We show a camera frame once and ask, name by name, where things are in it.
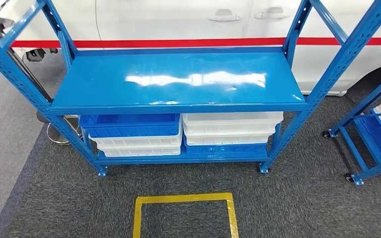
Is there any blue steel shelf rack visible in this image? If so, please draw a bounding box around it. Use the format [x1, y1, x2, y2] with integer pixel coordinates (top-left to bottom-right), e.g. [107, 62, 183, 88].
[0, 0, 381, 179]

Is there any black stanchion post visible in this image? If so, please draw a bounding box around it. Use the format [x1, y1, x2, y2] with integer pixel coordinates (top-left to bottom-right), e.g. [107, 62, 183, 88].
[0, 31, 81, 146]

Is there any blue rack with casters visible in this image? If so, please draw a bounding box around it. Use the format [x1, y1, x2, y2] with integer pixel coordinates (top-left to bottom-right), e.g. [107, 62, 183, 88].
[322, 65, 381, 187]

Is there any white car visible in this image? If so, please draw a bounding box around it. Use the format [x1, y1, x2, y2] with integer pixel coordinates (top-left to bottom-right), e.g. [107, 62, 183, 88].
[0, 0, 381, 97]

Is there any blue plastic crate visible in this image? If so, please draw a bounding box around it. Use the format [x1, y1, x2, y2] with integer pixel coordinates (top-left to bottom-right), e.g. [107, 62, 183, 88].
[183, 134, 270, 155]
[79, 114, 182, 139]
[354, 113, 381, 175]

